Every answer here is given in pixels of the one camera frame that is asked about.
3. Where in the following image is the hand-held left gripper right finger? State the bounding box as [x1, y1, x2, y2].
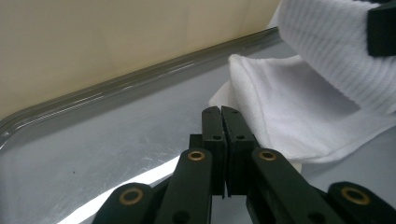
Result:
[221, 105, 260, 198]

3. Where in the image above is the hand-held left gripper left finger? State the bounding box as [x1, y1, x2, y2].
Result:
[189, 105, 228, 198]

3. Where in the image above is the shiny metal tray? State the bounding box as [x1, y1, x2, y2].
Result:
[0, 26, 396, 224]

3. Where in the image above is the white sock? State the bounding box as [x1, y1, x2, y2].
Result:
[208, 0, 396, 165]

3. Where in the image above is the cream divided organizer box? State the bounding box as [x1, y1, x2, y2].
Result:
[0, 0, 281, 120]

